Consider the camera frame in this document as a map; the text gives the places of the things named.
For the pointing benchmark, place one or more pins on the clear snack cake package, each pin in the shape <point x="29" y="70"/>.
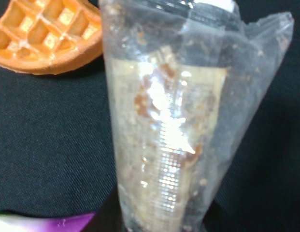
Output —
<point x="185" y="78"/>

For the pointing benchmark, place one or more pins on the black table cloth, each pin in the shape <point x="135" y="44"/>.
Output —
<point x="56" y="157"/>

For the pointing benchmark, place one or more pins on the purple toy eggplant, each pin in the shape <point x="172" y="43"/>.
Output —
<point x="17" y="223"/>

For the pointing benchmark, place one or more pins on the orange toy waffle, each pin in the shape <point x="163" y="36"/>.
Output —
<point x="49" y="36"/>

